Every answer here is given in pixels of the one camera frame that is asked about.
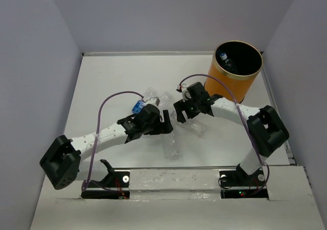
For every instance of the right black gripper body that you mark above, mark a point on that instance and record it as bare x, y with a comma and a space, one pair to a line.
194, 110

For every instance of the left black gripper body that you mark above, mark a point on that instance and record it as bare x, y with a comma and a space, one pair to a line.
154, 128

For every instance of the clear bottle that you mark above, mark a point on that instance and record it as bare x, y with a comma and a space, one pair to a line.
194, 127
228, 64
166, 102
171, 147

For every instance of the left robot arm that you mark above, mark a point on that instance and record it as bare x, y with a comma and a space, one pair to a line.
61, 162

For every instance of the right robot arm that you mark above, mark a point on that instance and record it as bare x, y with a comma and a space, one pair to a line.
263, 125

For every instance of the orange cylindrical bin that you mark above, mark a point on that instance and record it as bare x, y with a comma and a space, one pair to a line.
247, 62

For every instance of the blue label plastic bottle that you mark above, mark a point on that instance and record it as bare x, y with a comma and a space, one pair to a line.
148, 94

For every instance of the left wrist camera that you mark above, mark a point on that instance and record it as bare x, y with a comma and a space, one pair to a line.
153, 101

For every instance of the metal rail back edge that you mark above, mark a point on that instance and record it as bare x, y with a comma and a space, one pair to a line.
148, 53

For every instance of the metal rail front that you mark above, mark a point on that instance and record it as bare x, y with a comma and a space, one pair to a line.
175, 168

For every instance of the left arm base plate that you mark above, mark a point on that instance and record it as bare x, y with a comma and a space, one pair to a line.
115, 187

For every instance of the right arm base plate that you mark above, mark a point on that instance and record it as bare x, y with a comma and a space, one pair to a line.
235, 186

